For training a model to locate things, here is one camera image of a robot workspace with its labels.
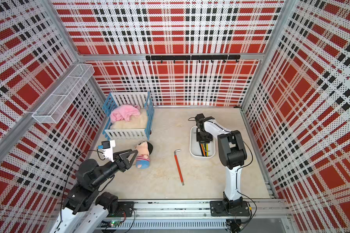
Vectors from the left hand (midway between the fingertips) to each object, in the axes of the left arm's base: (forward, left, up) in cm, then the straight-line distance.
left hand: (137, 151), depth 68 cm
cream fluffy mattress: (+32, +10, -17) cm, 37 cm away
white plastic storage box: (+12, -29, -23) cm, 39 cm away
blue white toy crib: (+49, +10, -11) cm, 51 cm away
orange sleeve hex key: (+16, -34, -24) cm, 44 cm away
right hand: (+19, -37, -22) cm, 47 cm away
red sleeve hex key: (-2, -19, -25) cm, 32 cm away
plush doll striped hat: (+9, +2, -16) cm, 18 cm away
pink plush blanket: (+33, +19, -9) cm, 39 cm away
